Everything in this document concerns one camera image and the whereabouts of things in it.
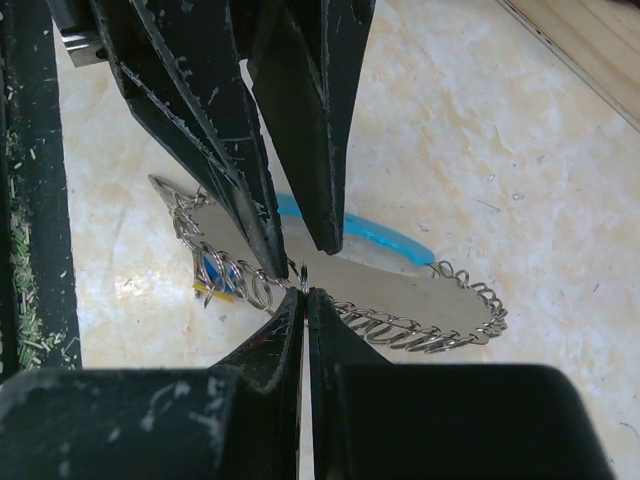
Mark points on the large keyring with blue handle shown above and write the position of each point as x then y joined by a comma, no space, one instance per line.
388,288

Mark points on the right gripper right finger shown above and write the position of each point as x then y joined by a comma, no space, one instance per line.
357,396

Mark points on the bunch of tagged keys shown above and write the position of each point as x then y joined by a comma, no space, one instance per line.
217,276

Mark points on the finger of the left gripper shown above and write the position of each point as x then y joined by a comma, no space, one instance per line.
305,64
177,66

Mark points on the wooden clothes rack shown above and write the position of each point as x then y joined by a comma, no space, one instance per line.
597,40

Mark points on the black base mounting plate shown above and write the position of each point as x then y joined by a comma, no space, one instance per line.
39,323

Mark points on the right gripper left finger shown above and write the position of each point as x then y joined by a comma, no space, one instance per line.
259,429

